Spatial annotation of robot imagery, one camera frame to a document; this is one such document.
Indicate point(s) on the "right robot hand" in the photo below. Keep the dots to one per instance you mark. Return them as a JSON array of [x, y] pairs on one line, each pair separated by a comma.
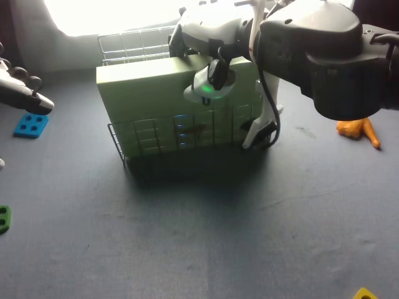
[[209, 28]]

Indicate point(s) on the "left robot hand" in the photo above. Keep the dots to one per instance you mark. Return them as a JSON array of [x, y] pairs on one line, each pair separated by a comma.
[[18, 90]]

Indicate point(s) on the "pale green book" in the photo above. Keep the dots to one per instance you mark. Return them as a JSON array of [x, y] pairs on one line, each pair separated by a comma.
[[140, 93]]

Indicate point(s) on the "blue four-hole block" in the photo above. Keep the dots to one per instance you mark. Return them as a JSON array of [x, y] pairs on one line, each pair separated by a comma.
[[22, 132]]

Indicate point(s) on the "white backdrop curtain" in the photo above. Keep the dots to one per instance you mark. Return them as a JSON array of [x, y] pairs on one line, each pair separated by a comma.
[[78, 53]]

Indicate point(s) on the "green block with holes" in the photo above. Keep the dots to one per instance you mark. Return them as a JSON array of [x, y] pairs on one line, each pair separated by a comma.
[[7, 218]]

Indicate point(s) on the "orange toy chicken wing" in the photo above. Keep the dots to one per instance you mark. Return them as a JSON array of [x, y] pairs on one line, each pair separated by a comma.
[[352, 128]]

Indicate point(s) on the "grey table cloth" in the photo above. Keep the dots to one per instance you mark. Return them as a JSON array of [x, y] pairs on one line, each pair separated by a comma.
[[187, 233]]

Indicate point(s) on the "yellow block with hole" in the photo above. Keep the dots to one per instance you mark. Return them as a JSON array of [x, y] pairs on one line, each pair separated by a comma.
[[358, 296]]

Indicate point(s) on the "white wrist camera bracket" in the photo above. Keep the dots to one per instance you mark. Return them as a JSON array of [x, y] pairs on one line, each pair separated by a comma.
[[265, 118]]

